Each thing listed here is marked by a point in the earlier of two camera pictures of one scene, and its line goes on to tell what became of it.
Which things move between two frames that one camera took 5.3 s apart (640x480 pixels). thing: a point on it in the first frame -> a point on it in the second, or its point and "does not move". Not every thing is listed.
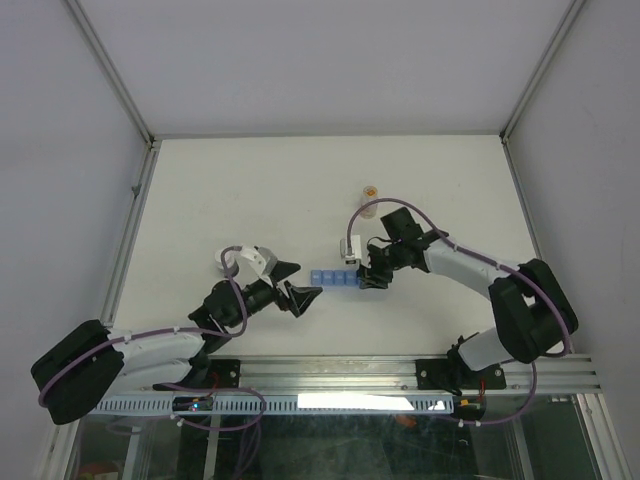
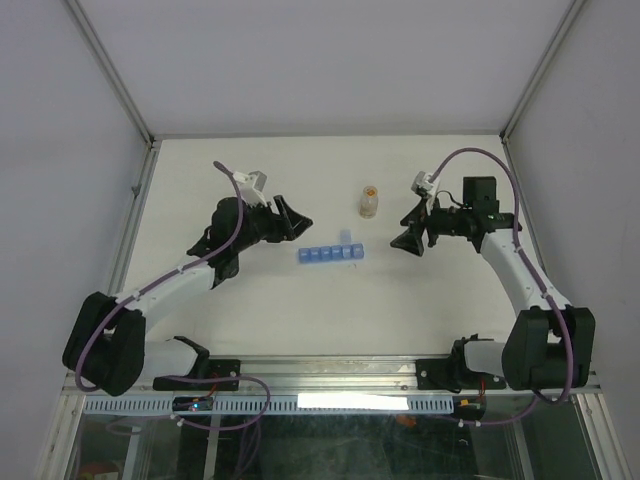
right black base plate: [455, 376] does not move
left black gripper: [297, 298] -> [280, 230]
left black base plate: [224, 373] does not move
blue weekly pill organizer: [336, 279] -> [330, 253]
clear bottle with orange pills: [369, 195] does not move
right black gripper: [370, 276] -> [410, 240]
